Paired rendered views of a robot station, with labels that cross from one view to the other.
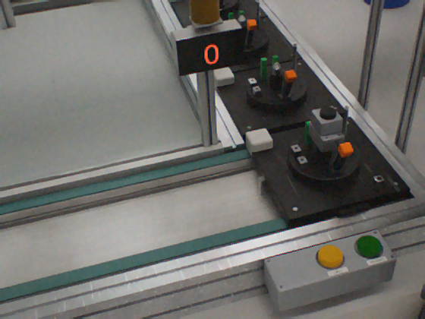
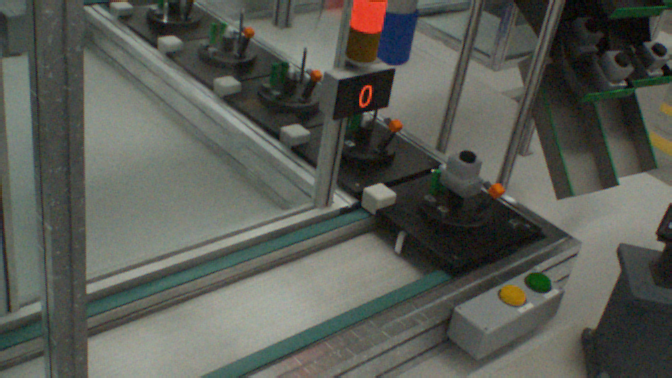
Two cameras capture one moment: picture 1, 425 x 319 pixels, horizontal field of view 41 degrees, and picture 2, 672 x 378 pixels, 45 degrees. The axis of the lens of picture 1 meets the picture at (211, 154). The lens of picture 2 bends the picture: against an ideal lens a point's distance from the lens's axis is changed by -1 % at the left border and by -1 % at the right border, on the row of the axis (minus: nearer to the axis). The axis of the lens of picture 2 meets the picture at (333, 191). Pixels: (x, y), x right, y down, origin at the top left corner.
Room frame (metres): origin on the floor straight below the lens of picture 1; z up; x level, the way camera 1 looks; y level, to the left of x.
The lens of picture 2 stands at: (-0.13, 0.64, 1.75)
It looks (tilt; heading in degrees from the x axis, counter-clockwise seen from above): 32 degrees down; 328
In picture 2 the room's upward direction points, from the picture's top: 10 degrees clockwise
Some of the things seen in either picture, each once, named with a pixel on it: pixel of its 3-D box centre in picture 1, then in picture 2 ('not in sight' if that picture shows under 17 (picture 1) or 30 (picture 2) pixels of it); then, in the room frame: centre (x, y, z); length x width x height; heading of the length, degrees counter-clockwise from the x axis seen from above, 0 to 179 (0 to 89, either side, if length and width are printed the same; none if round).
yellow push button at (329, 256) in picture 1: (330, 257); (512, 296); (0.60, -0.19, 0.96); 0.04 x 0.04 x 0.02
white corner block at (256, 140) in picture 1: (259, 143); (378, 199); (0.90, -0.10, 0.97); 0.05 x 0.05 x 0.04; 14
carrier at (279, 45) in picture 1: (241, 29); not in sight; (1.31, -0.10, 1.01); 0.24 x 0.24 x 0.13; 14
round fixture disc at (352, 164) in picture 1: (323, 158); (453, 208); (0.83, -0.22, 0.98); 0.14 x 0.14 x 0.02
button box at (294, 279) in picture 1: (328, 269); (507, 311); (0.60, -0.19, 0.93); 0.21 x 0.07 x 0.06; 104
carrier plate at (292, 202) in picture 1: (322, 165); (451, 216); (0.83, -0.22, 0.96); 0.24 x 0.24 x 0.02; 14
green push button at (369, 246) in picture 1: (368, 247); (538, 283); (0.62, -0.25, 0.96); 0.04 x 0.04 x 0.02
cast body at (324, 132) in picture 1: (324, 123); (459, 168); (0.84, -0.21, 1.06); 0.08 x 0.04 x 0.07; 14
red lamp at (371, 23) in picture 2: not in sight; (368, 12); (0.90, 0.00, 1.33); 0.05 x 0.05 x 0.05
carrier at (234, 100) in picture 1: (275, 77); (364, 131); (1.08, -0.16, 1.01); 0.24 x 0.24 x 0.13; 14
